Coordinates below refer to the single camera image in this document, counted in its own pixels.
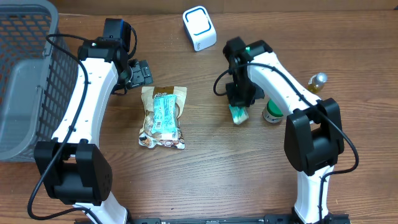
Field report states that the small teal tissue pack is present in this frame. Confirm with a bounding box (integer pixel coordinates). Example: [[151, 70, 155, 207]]
[[229, 105, 249, 125]]

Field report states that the brown nut pouch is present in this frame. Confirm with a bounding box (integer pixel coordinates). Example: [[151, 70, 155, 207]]
[[139, 86, 187, 149]]

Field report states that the green lid jar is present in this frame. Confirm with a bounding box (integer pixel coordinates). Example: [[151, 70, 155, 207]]
[[262, 100, 284, 123]]

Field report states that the mint green snack packet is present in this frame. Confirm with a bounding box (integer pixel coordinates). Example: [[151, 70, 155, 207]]
[[151, 95, 178, 140]]

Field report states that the yellow drink bottle silver cap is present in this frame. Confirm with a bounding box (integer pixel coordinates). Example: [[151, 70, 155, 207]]
[[307, 72, 328, 94]]

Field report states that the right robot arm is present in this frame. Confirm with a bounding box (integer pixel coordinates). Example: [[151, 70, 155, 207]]
[[223, 37, 344, 223]]

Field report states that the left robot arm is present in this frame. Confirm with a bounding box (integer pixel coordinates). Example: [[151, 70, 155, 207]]
[[27, 18, 153, 223]]

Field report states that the white barcode scanner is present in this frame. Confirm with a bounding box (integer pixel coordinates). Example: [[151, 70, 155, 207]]
[[182, 6, 217, 52]]

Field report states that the grey plastic shopping basket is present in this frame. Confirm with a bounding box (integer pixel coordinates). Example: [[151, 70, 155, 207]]
[[1, 0, 78, 162]]

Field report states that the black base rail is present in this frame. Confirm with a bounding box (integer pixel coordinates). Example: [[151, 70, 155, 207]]
[[127, 214, 351, 224]]

